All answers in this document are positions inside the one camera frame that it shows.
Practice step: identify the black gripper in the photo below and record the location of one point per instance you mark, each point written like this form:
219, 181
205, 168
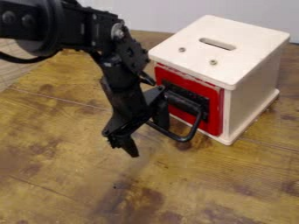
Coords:
134, 106

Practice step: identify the red drawer with black handle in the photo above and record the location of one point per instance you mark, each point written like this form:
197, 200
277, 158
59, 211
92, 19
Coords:
194, 101

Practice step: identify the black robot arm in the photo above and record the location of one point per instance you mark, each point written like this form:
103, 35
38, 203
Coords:
47, 26

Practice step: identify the white wooden box cabinet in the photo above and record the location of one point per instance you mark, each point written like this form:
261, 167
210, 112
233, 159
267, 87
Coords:
223, 61

